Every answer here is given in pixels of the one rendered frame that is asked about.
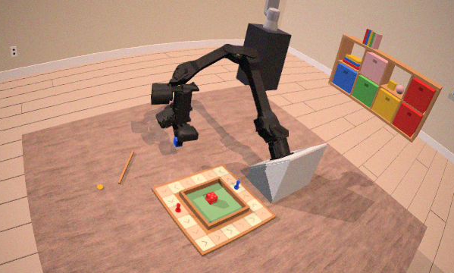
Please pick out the red die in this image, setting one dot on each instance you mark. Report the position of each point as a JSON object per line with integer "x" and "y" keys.
{"x": 211, "y": 198}

